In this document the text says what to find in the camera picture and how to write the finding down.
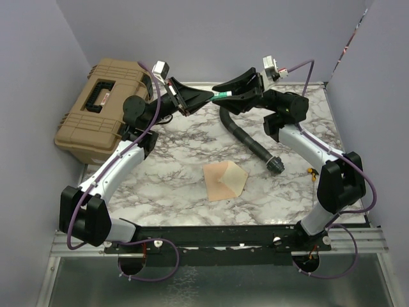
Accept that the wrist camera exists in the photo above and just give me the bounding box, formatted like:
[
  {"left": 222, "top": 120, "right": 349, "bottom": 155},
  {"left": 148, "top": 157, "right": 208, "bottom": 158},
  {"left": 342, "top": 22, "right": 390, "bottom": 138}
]
[
  {"left": 152, "top": 60, "right": 169, "bottom": 80},
  {"left": 263, "top": 55, "right": 289, "bottom": 83}
]

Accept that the tan plastic tool case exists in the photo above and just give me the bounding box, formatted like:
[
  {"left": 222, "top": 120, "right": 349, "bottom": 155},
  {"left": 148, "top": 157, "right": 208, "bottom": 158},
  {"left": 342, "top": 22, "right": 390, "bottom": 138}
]
[{"left": 54, "top": 58, "right": 153, "bottom": 165}]

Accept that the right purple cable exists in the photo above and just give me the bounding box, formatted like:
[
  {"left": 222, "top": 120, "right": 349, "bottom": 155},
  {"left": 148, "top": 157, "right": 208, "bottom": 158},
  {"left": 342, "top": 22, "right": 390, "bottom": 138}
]
[{"left": 287, "top": 59, "right": 378, "bottom": 279}]

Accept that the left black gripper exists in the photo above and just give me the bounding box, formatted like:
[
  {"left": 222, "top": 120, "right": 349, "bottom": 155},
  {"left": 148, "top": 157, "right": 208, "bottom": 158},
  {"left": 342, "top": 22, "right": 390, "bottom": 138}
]
[{"left": 146, "top": 76, "right": 215, "bottom": 129}]

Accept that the aluminium frame rail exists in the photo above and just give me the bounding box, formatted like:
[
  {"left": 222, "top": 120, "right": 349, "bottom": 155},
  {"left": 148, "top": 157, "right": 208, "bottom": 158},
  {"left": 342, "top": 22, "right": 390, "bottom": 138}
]
[{"left": 50, "top": 228, "right": 109, "bottom": 257}]

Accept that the tan paper envelope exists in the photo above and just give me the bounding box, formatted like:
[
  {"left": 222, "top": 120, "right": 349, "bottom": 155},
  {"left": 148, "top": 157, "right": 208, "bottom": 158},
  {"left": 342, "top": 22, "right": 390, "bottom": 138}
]
[{"left": 203, "top": 161, "right": 248, "bottom": 201}]

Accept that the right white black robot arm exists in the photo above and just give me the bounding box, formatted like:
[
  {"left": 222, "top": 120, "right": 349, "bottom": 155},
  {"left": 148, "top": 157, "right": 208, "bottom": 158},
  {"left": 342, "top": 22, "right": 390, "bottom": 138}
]
[{"left": 212, "top": 67, "right": 366, "bottom": 250}]

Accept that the purple cable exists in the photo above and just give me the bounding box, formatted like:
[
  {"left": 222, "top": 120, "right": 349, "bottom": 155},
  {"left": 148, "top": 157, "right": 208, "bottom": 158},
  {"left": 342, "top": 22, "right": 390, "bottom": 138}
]
[
  {"left": 287, "top": 59, "right": 378, "bottom": 279},
  {"left": 66, "top": 61, "right": 180, "bottom": 283}
]

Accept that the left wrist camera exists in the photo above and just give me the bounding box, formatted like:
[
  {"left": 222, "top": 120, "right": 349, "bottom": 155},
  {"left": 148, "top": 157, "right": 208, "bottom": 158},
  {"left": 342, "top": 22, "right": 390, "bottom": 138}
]
[{"left": 152, "top": 60, "right": 169, "bottom": 80}]

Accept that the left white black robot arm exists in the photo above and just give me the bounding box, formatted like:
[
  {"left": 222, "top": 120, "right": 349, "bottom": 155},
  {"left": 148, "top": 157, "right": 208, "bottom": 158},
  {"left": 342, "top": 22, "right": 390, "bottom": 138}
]
[{"left": 59, "top": 77, "right": 214, "bottom": 253}]

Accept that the yellow black screwdriver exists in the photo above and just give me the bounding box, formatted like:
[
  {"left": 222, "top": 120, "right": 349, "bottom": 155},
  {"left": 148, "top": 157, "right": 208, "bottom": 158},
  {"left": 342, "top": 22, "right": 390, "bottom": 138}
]
[{"left": 307, "top": 168, "right": 319, "bottom": 182}]

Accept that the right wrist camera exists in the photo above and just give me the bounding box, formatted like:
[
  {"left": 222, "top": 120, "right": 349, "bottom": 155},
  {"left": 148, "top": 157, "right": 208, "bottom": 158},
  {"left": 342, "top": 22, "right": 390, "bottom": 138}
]
[{"left": 263, "top": 55, "right": 289, "bottom": 83}]

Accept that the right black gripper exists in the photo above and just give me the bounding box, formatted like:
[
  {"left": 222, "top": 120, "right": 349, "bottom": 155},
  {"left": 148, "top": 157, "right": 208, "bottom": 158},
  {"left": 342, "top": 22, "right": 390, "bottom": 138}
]
[{"left": 212, "top": 68, "right": 284, "bottom": 116}]

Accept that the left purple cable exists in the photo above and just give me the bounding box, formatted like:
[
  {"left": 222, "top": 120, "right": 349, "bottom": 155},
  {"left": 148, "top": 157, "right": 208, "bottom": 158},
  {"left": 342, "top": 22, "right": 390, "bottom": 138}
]
[{"left": 66, "top": 61, "right": 180, "bottom": 283}]

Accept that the green white glue stick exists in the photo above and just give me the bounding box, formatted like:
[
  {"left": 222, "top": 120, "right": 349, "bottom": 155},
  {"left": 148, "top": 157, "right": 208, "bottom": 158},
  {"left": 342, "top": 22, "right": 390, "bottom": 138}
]
[{"left": 213, "top": 91, "right": 233, "bottom": 98}]

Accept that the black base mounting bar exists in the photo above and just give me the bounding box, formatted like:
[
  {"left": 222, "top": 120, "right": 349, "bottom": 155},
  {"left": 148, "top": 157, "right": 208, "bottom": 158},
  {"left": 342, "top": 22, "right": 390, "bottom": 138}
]
[{"left": 104, "top": 218, "right": 371, "bottom": 267}]

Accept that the black corrugated hose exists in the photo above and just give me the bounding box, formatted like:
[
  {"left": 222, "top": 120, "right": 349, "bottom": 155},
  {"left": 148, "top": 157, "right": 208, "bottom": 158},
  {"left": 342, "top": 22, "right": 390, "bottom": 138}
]
[{"left": 219, "top": 105, "right": 285, "bottom": 175}]

